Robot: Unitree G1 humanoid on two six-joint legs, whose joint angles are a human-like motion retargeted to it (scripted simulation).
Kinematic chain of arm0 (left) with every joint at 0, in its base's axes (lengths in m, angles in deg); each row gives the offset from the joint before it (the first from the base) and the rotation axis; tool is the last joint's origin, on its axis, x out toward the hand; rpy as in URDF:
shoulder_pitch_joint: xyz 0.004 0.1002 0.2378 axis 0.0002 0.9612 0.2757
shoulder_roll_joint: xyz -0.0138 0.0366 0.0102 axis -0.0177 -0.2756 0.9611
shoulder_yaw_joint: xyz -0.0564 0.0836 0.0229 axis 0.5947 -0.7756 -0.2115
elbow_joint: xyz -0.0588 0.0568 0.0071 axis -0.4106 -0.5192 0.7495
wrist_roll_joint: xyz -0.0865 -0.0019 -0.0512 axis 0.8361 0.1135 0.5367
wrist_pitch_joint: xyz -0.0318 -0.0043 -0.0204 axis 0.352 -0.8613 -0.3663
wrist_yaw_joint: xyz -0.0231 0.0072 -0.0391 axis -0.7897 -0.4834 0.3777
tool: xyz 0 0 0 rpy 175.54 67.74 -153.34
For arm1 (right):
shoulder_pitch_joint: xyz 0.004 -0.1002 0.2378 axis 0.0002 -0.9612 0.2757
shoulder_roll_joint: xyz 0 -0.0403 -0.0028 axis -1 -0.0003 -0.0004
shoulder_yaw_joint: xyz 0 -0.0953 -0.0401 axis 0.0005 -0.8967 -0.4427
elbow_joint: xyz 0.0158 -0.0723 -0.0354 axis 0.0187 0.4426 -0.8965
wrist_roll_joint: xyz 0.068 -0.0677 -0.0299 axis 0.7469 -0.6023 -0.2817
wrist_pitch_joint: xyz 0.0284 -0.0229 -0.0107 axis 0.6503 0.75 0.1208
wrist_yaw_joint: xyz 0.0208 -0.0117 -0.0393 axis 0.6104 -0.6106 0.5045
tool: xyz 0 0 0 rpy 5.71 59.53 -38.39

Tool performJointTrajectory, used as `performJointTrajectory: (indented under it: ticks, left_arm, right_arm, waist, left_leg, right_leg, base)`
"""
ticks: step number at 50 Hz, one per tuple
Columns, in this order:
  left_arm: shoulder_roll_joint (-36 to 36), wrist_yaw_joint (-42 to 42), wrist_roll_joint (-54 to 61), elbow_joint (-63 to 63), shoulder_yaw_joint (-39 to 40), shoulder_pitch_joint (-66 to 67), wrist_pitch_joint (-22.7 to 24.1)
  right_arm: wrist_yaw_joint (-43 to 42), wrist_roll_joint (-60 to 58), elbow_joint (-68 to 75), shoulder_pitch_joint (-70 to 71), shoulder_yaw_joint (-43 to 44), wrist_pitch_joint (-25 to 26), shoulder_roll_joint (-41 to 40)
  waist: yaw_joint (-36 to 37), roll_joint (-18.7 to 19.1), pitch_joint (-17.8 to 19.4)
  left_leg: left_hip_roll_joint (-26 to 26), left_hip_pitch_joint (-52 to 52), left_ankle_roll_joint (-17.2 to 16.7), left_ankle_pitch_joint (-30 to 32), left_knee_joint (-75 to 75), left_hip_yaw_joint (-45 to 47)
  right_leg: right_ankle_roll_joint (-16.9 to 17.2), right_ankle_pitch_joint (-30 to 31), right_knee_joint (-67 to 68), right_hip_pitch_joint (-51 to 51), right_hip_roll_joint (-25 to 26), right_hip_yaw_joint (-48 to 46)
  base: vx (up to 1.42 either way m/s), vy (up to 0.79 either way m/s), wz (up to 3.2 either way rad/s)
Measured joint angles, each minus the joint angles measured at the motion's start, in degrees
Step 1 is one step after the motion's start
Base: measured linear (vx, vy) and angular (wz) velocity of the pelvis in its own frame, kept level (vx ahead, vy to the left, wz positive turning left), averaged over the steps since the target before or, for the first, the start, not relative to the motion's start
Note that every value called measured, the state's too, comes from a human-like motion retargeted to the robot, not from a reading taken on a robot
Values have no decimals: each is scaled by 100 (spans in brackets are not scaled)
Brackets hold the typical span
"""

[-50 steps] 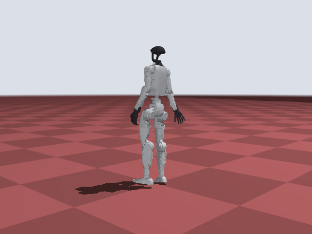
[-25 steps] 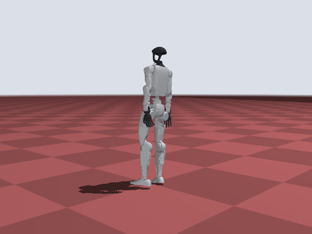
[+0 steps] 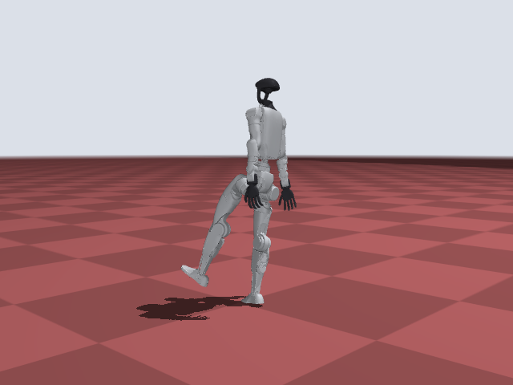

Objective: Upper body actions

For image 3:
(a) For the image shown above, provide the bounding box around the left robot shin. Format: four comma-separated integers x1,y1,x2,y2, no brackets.
197,223,225,276

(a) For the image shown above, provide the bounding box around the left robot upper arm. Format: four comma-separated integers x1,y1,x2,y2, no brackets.
246,107,262,150

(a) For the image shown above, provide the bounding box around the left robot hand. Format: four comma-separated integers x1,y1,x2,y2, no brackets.
244,173,263,209

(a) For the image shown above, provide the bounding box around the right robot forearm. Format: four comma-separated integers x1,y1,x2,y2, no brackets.
277,153,289,187

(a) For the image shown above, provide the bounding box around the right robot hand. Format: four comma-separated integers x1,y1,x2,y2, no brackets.
279,179,297,211

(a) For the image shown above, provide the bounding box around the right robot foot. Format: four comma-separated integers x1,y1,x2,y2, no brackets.
241,292,264,304

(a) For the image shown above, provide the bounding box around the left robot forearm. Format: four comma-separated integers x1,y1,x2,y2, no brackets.
246,139,260,182

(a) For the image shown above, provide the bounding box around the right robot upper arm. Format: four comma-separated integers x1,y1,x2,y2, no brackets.
277,117,286,159

